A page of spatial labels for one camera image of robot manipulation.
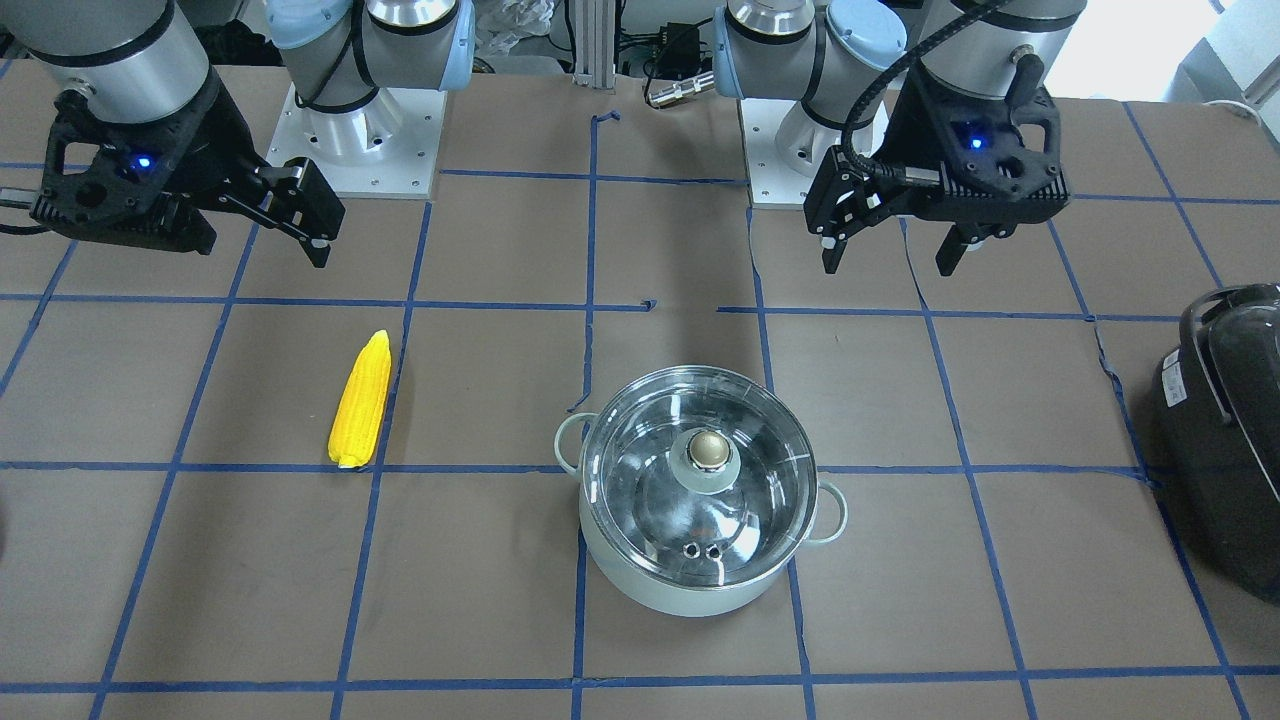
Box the pale green cooking pot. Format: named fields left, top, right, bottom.
left=556, top=365, right=849, bottom=618

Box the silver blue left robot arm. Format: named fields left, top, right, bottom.
left=712, top=1, right=1085, bottom=277

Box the glass pot lid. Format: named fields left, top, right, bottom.
left=580, top=366, right=819, bottom=588

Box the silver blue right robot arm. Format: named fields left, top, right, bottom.
left=3, top=1, right=476, bottom=268

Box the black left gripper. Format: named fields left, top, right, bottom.
left=804, top=72, right=1071, bottom=277

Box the yellow toy corn cob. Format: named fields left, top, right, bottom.
left=326, top=329, right=392, bottom=469

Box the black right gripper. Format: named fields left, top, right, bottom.
left=29, top=70, right=346, bottom=269

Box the aluminium frame post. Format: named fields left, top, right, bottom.
left=570, top=0, right=620, bottom=94

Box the dark grey rice cooker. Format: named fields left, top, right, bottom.
left=1155, top=283, right=1279, bottom=603

